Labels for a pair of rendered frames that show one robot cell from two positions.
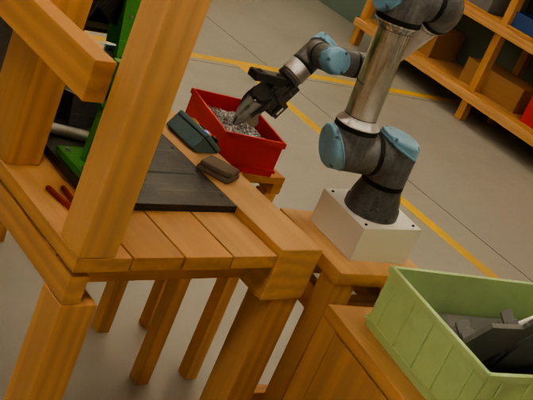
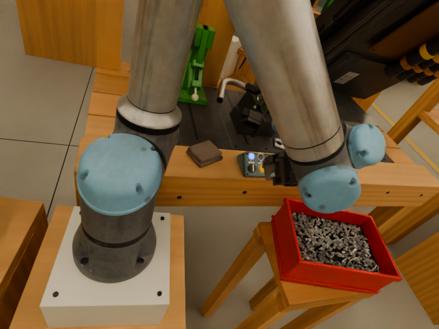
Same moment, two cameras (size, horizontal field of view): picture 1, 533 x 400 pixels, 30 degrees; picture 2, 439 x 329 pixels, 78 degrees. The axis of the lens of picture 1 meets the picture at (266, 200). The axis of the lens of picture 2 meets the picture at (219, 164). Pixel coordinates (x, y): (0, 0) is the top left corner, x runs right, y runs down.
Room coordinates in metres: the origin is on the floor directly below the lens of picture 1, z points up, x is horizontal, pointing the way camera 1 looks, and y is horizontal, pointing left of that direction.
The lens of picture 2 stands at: (2.72, -0.47, 1.48)
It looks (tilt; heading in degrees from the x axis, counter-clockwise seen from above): 41 degrees down; 108
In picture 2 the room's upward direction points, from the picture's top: 23 degrees clockwise
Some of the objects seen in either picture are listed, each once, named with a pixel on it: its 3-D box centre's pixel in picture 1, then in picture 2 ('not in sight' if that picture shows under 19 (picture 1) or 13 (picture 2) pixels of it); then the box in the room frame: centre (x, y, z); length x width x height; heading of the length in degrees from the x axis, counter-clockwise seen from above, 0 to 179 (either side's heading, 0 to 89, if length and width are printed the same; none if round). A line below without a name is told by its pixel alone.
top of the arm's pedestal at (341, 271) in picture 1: (351, 248); (113, 273); (2.53, -0.27, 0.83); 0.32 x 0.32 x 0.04; 40
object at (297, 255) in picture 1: (145, 130); (293, 181); (2.75, 0.41, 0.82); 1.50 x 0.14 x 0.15; 46
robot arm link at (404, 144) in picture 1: (391, 155); (121, 184); (2.52, -0.26, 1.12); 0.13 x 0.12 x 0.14; 118
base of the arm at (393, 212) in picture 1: (377, 194); (117, 230); (2.53, -0.27, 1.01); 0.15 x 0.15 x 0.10
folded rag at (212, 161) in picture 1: (219, 168); (205, 153); (2.47, 0.15, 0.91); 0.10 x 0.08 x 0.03; 75
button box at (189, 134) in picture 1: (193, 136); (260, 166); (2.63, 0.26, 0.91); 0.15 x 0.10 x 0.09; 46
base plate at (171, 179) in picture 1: (69, 101); (276, 123); (2.54, 0.60, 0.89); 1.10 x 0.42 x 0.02; 46
